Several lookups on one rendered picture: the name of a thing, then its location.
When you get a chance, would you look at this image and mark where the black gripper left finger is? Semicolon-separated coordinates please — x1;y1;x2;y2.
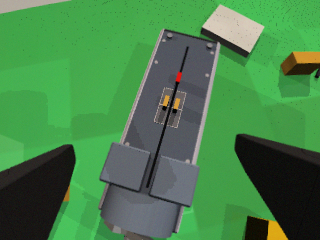
0;144;76;240

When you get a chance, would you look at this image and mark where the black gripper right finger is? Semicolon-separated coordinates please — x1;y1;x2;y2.
234;134;320;240

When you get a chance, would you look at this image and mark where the orange block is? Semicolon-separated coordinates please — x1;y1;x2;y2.
281;51;320;76
63;185;70;202

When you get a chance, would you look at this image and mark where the beige flat rectangular block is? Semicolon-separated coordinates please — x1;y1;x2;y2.
200;5;265;58

